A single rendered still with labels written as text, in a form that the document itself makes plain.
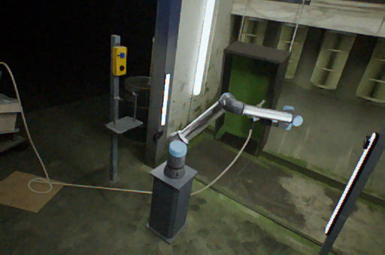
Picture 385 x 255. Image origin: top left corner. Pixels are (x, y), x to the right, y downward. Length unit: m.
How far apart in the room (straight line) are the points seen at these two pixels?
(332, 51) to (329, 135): 1.16
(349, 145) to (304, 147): 0.56
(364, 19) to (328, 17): 0.37
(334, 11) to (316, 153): 1.85
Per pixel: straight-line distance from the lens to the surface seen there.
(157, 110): 2.82
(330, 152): 3.83
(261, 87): 2.93
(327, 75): 3.56
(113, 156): 2.84
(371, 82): 3.60
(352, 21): 3.48
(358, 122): 3.97
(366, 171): 1.89
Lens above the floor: 1.96
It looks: 23 degrees down
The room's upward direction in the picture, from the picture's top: 9 degrees clockwise
